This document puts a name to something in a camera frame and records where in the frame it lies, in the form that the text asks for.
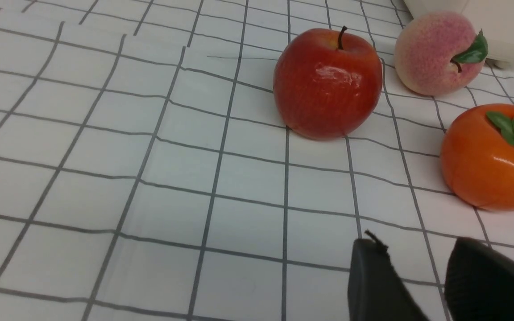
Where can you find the cream white toaster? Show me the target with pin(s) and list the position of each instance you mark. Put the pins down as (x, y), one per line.
(494, 17)

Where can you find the white grid tablecloth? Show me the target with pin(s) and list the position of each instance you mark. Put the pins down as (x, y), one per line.
(146, 175)

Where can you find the orange persimmon with green leaves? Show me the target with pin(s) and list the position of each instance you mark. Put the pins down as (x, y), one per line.
(477, 157)

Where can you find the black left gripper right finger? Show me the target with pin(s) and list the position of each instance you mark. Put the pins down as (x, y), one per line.
(479, 283)

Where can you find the pink peach with leaf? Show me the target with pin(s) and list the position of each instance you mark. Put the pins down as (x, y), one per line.
(439, 53)

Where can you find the red apple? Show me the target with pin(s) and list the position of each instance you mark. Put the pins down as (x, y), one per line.
(326, 83)

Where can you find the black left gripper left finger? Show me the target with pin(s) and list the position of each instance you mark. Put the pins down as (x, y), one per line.
(375, 291)

